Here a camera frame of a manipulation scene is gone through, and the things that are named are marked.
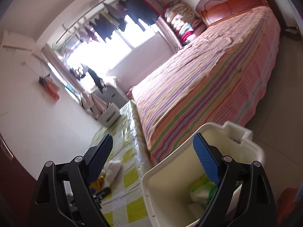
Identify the bed with striped sheet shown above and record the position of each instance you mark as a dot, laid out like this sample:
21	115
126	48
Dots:
201	80

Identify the red wooden door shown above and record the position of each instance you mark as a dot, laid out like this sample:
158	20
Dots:
11	182

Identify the white desktop organizer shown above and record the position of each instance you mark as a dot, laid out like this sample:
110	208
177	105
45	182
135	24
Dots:
109	115

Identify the stack of folded quilts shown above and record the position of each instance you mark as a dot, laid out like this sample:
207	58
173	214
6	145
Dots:
182	21

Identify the black hanging garment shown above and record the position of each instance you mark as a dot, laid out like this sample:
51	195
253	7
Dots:
95	78

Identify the row of hanging clothes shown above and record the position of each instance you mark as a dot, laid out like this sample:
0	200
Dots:
139	7

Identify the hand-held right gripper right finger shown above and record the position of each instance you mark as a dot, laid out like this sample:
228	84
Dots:
206	160

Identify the red object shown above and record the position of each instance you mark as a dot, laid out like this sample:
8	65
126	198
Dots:
288	205

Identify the white plastic bin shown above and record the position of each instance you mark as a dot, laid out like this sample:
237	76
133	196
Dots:
170	186

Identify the beige hanging cloth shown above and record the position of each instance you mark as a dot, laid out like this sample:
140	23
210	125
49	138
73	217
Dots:
94	104

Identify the yellow checked tablecloth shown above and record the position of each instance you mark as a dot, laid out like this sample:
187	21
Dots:
127	151

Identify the wall air conditioner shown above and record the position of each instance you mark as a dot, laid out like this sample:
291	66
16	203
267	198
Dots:
16	40

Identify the green and white plastic bag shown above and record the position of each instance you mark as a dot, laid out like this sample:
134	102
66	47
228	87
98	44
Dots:
201	191

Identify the rack of hanging socks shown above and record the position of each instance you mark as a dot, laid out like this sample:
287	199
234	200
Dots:
77	72

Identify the window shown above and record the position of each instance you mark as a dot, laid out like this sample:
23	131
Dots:
106	49

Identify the orange fruit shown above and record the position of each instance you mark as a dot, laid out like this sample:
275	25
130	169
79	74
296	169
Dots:
99	184

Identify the orange hanging cloth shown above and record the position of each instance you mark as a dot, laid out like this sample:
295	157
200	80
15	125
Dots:
51	87

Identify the wooden headboard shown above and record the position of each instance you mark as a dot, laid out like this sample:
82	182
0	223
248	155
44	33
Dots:
232	7

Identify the white plush toy silver patch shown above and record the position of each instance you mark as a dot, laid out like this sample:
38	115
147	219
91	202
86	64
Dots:
113	170

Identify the small black object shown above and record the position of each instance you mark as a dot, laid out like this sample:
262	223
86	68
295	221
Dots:
103	192

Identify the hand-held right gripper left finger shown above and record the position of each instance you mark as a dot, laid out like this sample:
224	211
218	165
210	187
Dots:
99	156

